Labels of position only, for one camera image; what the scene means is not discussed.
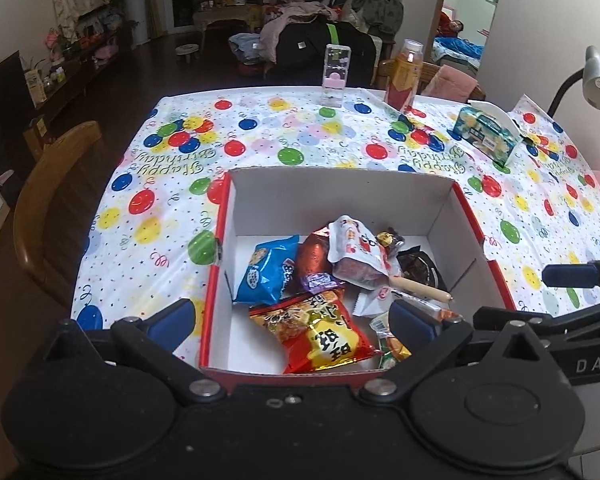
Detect cream stick snack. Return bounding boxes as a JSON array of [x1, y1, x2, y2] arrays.
[[388, 276, 453, 304]]

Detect black snack packet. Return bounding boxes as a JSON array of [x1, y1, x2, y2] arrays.
[[396, 246, 448, 292]]

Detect white red snack pouch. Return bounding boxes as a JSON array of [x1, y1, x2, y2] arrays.
[[327, 214, 392, 290]]

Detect yellow triangular snack packet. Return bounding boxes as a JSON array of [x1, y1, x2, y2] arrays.
[[376, 228, 404, 255]]

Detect red yellow chips bag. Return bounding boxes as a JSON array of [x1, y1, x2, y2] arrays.
[[249, 287, 378, 375]]

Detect purple candy packet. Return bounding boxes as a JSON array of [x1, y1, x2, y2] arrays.
[[300, 272, 342, 295]]

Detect blue cookie packet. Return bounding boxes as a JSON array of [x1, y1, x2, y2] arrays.
[[234, 234, 300, 307]]

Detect copper foil snack bag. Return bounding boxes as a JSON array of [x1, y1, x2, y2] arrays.
[[296, 226, 333, 291]]

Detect red white cardboard box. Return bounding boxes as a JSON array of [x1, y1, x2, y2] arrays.
[[199, 167, 514, 387]]

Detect balloon birthday tablecloth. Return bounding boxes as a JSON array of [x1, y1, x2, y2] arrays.
[[70, 86, 600, 361]]

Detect wooden chair left side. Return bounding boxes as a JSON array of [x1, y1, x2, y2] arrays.
[[14, 120, 108, 308]]

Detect teal tissue pack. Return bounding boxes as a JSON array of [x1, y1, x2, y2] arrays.
[[450, 101, 521, 166]]

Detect grey desk lamp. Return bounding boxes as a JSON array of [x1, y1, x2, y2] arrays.
[[547, 46, 600, 117]]

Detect pink cloth on chair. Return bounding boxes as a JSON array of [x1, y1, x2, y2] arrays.
[[422, 65, 478, 103]]

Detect wooden chair with pink cloth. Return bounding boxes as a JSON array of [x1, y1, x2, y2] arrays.
[[374, 58, 486, 103]]

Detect orange juice bottle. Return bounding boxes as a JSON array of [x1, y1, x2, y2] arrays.
[[386, 39, 424, 114]]

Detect dark wooden sideboard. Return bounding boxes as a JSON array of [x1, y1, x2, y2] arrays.
[[0, 24, 131, 181]]

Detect clear pink square bottle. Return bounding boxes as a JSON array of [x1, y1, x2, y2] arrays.
[[321, 44, 351, 107]]

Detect black bag with green stripe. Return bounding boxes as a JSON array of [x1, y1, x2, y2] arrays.
[[266, 21, 377, 88]]

